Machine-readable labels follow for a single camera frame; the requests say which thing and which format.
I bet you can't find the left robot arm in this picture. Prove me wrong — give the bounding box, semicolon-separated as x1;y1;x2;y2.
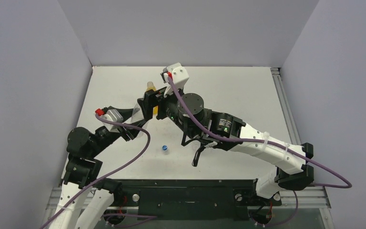
42;106;148;229

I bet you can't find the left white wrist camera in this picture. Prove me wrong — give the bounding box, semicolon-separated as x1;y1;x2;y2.
95;108;124;133

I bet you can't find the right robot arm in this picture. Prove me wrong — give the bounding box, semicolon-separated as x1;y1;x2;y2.
137;88;314;204

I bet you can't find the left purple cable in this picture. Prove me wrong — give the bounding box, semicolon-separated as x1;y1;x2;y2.
41;114;158;229

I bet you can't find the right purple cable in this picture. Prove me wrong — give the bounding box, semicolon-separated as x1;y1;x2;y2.
167;74;353;228

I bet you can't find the tall clear bottle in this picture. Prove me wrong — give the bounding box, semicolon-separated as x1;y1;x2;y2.
131;103;146;129

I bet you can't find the aluminium frame rail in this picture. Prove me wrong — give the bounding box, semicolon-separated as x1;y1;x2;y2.
270;67;312;179

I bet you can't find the yellow juice bottle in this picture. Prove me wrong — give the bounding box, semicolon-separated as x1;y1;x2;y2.
146;81;159;115

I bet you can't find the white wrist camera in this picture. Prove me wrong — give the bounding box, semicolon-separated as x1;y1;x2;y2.
95;108;124;133
160;62;189;97

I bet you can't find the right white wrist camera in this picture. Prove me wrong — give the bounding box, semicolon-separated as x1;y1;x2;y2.
160;62;189;97

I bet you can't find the purple cable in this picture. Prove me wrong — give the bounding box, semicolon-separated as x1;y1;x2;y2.
41;114;158;229
167;74;353;228

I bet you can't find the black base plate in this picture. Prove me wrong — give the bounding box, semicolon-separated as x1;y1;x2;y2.
108;179;282;221

